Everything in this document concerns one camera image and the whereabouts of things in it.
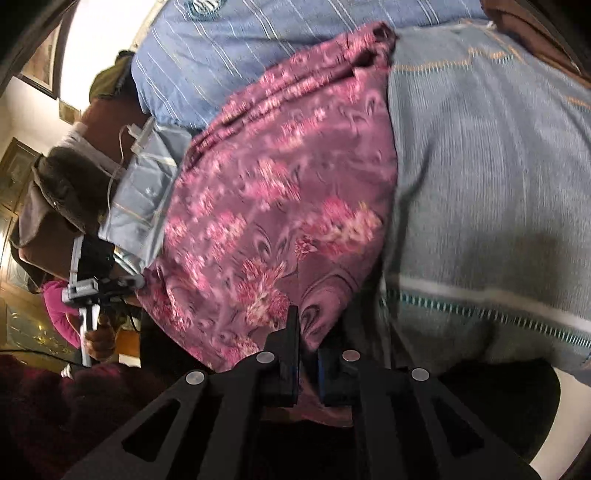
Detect brown leopard trim garment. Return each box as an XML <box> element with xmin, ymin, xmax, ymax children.
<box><xmin>481</xmin><ymin>0</ymin><xmax>590</xmax><ymax>88</ymax></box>

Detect olive green cloth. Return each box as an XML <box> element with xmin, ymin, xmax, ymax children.
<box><xmin>88</xmin><ymin>50</ymin><xmax>134</xmax><ymax>103</ymax></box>

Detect framed wall painting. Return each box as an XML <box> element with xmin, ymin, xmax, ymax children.
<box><xmin>18</xmin><ymin>19</ymin><xmax>68</xmax><ymax>99</ymax></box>

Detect blue plaid pillow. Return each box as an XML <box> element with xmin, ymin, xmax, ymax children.
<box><xmin>131</xmin><ymin>0</ymin><xmax>485</xmax><ymax>131</ymax></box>

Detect white power strip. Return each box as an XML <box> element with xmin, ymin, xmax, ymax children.
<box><xmin>128</xmin><ymin>117</ymin><xmax>155</xmax><ymax>155</ymax></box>

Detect grey patterned bedsheet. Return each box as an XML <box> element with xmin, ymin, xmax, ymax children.
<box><xmin>98</xmin><ymin>18</ymin><xmax>591</xmax><ymax>386</ymax></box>

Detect pink floral shirt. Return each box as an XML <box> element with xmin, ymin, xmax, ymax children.
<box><xmin>138</xmin><ymin>23</ymin><xmax>398</xmax><ymax>373</ymax></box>

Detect person left hand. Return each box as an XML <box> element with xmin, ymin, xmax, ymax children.
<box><xmin>83</xmin><ymin>313</ymin><xmax>116</xmax><ymax>362</ymax></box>

